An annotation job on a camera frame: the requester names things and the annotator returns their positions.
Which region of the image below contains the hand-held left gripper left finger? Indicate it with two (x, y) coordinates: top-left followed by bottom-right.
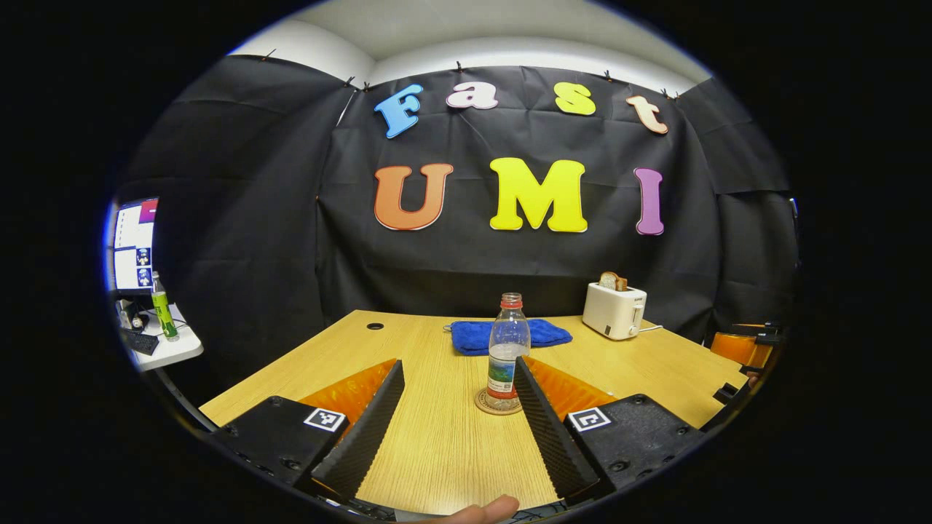
(211, 358), (406, 503)

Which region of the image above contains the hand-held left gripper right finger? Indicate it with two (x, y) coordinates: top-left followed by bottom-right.
(513, 355), (706, 503)

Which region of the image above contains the round brown coaster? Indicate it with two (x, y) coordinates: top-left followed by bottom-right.
(474, 388), (525, 416)

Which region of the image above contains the clear plastic water bottle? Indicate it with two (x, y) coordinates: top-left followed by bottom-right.
(486, 293), (532, 410)

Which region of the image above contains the green bottle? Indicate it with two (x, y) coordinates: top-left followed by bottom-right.
(150, 271), (180, 342)

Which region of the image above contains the blue folded towel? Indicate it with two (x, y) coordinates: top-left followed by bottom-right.
(443, 318), (574, 357)

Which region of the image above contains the white toaster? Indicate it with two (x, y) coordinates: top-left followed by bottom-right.
(582, 282), (648, 341)

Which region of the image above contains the black backdrop cloth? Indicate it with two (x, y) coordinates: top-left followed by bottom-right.
(109, 55), (800, 386)

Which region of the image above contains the white side table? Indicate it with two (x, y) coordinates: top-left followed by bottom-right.
(120, 302), (205, 373)

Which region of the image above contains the black keyboard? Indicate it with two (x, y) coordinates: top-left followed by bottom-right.
(120, 329), (160, 356)

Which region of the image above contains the computer monitor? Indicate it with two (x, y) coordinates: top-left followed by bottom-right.
(111, 196), (159, 293)

